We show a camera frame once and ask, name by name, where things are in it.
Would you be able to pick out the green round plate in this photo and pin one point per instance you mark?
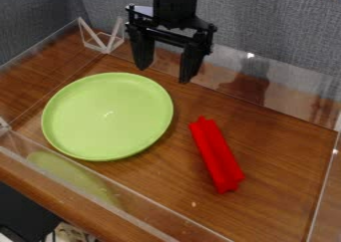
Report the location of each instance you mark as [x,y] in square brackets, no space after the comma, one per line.
[107,116]

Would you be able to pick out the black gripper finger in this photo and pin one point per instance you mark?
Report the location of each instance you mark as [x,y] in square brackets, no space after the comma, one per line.
[190,62]
[143,47]

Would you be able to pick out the clear acrylic enclosure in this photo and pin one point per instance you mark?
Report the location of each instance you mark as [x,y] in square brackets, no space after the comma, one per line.
[278,114]

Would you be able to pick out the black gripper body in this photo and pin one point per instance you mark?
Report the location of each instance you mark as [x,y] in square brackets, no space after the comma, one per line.
[171,23]

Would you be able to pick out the red star-shaped prism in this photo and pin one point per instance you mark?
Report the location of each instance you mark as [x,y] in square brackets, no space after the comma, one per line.
[217,155]

